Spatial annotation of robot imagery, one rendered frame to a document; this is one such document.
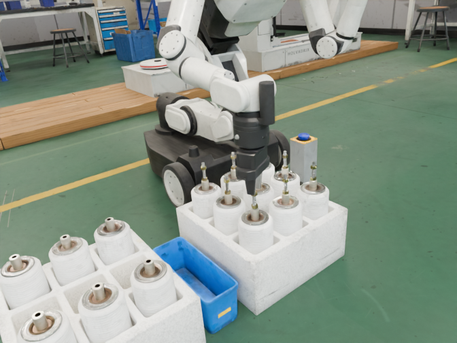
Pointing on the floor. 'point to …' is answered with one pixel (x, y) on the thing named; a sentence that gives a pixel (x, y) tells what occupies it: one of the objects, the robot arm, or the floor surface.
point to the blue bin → (202, 282)
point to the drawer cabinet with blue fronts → (107, 26)
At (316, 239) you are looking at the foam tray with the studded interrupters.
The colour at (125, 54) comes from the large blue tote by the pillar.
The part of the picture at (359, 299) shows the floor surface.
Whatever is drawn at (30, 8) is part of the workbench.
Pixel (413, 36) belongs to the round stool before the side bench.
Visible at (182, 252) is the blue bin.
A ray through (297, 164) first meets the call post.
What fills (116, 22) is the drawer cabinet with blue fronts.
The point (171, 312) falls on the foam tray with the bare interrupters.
